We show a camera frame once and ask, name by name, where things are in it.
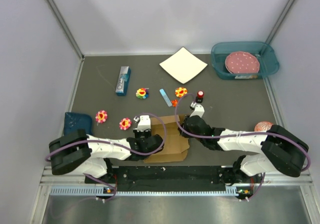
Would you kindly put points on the dark blue dish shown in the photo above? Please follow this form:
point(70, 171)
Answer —
point(74, 121)

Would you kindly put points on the orange red small toy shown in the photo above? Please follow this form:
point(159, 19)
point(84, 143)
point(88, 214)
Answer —
point(174, 102)

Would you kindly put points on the orange plush flower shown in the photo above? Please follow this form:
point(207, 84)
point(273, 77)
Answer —
point(180, 92)

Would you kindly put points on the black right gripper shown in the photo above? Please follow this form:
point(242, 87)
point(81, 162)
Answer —
point(184, 133)

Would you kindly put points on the teal plastic bin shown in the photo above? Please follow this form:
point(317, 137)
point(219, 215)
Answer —
point(265, 54)

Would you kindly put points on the light blue stick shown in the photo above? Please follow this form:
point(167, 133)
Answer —
point(165, 97)

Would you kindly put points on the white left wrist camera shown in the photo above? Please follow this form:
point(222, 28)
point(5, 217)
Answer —
point(143, 123)

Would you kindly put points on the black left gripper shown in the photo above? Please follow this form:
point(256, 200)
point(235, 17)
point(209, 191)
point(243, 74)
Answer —
point(136, 133)

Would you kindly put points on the rainbow plush flower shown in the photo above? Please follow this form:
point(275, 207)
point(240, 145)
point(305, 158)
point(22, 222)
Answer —
point(142, 93)

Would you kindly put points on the pink dotted plate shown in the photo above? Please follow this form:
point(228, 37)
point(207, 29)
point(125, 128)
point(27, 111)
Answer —
point(241, 62)

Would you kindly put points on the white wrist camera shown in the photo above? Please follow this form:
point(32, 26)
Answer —
point(143, 123)
point(197, 109)

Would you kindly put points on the white cable duct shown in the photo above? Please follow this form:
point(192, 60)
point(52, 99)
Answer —
point(102, 191)

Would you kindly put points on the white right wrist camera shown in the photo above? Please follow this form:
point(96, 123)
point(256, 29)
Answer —
point(197, 109)

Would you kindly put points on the white square plate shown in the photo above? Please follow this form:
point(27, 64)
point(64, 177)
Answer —
point(183, 66)

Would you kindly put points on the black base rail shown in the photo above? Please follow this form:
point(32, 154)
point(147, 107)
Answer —
point(174, 178)

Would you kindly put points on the pink patterned bowl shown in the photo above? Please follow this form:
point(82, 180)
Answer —
point(263, 126)

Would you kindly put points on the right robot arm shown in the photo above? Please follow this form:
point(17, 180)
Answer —
point(272, 150)

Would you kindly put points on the brown cardboard box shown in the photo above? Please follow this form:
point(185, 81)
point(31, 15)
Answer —
point(175, 147)

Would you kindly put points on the pink plush flower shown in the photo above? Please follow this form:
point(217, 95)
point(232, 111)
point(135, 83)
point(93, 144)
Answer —
point(101, 116)
point(125, 124)

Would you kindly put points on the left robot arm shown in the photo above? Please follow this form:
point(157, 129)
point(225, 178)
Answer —
point(82, 153)

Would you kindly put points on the blue toothpaste box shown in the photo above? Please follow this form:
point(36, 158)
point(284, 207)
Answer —
point(123, 81)

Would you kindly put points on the red black stamp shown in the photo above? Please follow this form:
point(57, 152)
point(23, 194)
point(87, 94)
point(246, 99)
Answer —
point(199, 97)

